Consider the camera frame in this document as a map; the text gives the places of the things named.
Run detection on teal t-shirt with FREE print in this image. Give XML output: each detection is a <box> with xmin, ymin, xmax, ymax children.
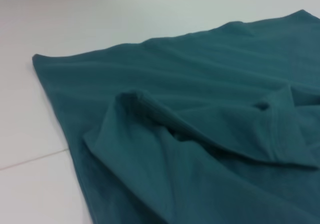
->
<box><xmin>31</xmin><ymin>8</ymin><xmax>320</xmax><ymax>224</ymax></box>

